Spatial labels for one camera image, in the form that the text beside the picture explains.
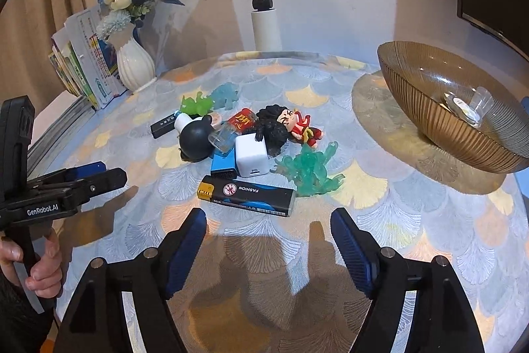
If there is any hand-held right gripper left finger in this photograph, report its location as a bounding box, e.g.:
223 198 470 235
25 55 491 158
54 207 207 353

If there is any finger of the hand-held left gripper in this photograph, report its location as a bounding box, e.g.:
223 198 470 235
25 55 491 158
29 161 107 188
27 168 128 209

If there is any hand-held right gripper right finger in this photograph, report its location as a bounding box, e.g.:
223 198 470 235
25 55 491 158
331 207 486 353

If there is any black stick lighter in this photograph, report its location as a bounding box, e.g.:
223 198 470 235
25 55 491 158
150 111 182 139

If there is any large rectangular lighter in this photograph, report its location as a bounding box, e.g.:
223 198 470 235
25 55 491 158
197 178 297 217

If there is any green translucent spiky figure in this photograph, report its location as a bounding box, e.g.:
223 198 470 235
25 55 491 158
274 142 346 198

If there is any small blue box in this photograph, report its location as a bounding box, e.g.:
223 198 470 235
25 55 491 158
210 154 239 179

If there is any black round mouse toy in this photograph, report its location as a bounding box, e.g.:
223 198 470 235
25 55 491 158
178 113 224 163

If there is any white cube charger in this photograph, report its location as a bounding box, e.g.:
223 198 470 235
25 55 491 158
235 132 272 178

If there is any light green dinosaur figure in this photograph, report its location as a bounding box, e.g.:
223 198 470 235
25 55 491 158
181 91 215 118

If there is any black gorilla figure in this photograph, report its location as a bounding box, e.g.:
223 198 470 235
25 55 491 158
255 121 291 157

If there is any red lighter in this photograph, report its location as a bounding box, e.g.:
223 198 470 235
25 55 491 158
208 110 256 152

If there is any amber glass bowl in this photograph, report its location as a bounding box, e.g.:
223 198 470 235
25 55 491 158
377 41 529 174

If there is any person's left forearm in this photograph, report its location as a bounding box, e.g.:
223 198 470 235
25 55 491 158
0 262 59 353

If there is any person's left hand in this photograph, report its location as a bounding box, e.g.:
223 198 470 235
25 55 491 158
0 227 63 298

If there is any fan-patterned tablecloth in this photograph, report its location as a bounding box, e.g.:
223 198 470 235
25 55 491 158
25 50 529 353

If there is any stack of grey magazines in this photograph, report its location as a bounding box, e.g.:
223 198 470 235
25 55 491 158
28 90 97 174

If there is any thin white stick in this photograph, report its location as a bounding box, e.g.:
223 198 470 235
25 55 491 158
133 77 158 93

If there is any row of upright booklets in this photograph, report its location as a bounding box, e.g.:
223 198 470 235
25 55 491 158
47 5 127 110

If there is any white ribbed vase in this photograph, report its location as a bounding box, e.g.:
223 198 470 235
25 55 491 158
117 34 156 91

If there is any red-clothed boy figure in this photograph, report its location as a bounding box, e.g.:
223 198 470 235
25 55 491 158
257 104 327 148

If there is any teal dinosaur figure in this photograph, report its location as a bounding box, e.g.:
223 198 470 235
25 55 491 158
208 83 240 111

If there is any pale round disc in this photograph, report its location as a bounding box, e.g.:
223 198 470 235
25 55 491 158
441 92 482 129

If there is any clear plastic piece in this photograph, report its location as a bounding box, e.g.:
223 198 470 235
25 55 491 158
468 87 495 116

